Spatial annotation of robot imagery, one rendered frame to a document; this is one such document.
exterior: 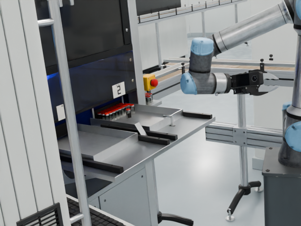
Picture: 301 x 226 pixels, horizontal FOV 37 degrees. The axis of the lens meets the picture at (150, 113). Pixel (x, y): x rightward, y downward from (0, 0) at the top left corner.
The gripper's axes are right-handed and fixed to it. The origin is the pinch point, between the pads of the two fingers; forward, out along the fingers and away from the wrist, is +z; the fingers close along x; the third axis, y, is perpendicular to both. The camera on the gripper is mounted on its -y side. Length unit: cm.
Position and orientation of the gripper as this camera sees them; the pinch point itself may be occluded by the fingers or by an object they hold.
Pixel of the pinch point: (276, 82)
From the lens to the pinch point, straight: 171.5
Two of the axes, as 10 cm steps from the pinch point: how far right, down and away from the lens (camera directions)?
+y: -2.8, 0.5, 9.6
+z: 9.6, -0.3, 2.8
